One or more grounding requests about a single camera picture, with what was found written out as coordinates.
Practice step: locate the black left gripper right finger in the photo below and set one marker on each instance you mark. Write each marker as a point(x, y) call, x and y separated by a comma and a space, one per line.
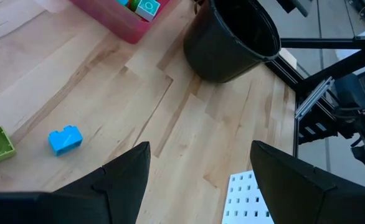
point(301, 202)

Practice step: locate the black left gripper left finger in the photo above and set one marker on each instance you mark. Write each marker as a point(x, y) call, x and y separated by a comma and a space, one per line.
point(107, 202)

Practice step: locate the pale teal square brick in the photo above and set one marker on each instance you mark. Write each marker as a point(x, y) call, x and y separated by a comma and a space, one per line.
point(148, 7)

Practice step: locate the silver frame bracket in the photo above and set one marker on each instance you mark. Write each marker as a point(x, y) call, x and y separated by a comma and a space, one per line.
point(313, 96)

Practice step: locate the pink plastic bin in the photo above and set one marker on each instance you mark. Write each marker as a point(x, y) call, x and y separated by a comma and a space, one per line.
point(114, 18)

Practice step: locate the black bucket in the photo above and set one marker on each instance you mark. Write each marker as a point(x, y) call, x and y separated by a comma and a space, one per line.
point(220, 56)

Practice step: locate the lime green square brick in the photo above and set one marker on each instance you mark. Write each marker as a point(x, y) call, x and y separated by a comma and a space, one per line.
point(5, 138)

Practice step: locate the black diagonal bar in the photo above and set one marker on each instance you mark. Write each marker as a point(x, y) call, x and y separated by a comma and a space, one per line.
point(341, 68)

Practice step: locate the sky blue brick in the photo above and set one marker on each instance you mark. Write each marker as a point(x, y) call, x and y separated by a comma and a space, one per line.
point(65, 140)

